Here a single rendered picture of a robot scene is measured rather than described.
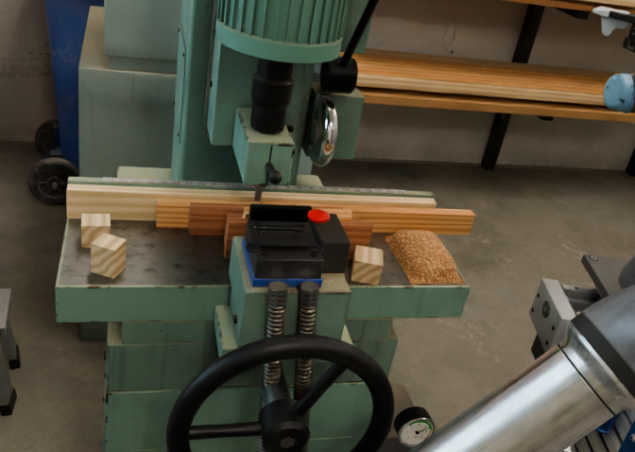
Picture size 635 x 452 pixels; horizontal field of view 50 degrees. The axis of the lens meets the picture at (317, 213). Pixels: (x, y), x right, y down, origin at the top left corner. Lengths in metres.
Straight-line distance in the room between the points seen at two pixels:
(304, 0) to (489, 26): 2.87
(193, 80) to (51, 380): 1.20
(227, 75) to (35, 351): 1.37
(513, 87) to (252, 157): 2.48
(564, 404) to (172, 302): 0.55
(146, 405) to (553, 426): 0.64
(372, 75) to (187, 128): 1.92
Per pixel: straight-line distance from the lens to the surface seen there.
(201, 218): 1.05
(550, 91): 3.46
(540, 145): 4.16
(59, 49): 2.72
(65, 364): 2.19
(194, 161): 1.24
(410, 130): 3.75
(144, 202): 1.08
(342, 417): 1.18
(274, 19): 0.89
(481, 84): 3.28
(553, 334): 1.36
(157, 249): 1.02
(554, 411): 0.63
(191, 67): 1.17
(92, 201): 1.08
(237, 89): 1.09
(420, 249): 1.07
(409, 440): 1.16
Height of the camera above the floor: 1.45
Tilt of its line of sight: 28 degrees down
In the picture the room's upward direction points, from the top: 10 degrees clockwise
